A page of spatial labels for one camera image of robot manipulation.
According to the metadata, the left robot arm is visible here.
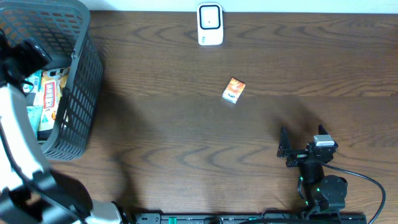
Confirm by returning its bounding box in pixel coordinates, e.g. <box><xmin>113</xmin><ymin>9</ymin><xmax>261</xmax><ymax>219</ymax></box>
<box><xmin>1</xmin><ymin>33</ymin><xmax>135</xmax><ymax>223</ymax></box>

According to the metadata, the teal white tissue pack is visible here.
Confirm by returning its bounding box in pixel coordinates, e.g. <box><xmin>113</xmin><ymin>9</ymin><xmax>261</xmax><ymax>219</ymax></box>
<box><xmin>22</xmin><ymin>70</ymin><xmax>42</xmax><ymax>93</ymax></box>

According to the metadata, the mint green wipes pack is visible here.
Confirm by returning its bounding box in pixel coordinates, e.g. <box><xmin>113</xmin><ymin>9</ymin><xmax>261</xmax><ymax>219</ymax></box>
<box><xmin>27</xmin><ymin>106</ymin><xmax>43</xmax><ymax>136</ymax></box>

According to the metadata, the grey plastic shopping basket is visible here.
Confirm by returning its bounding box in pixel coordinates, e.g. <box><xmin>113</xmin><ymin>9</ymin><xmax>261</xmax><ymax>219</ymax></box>
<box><xmin>1</xmin><ymin>0</ymin><xmax>103</xmax><ymax>161</ymax></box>

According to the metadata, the right black cable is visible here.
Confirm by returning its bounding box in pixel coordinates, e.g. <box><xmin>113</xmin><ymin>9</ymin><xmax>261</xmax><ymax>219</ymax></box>
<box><xmin>317</xmin><ymin>158</ymin><xmax>387</xmax><ymax>224</ymax></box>

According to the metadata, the orange tissue pack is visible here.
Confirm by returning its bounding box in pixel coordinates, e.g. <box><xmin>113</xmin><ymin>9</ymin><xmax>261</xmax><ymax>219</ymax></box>
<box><xmin>222</xmin><ymin>78</ymin><xmax>246</xmax><ymax>104</ymax></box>

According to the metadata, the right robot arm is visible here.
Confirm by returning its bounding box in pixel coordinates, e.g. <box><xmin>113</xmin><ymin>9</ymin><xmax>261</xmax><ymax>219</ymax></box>
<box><xmin>277</xmin><ymin>125</ymin><xmax>348</xmax><ymax>220</ymax></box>

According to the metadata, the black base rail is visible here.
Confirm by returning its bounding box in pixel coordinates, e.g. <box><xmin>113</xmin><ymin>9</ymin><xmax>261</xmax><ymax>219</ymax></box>
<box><xmin>134</xmin><ymin>210</ymin><xmax>367</xmax><ymax>224</ymax></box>

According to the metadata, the large beige snack bag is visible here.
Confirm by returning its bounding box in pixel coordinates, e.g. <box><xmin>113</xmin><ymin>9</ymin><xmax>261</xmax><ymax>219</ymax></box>
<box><xmin>38</xmin><ymin>67</ymin><xmax>70</xmax><ymax>132</ymax></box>

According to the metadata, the white barcode scanner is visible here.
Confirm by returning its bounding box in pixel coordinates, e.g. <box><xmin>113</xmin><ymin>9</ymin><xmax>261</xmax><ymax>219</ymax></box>
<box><xmin>197</xmin><ymin>2</ymin><xmax>224</xmax><ymax>46</ymax></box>

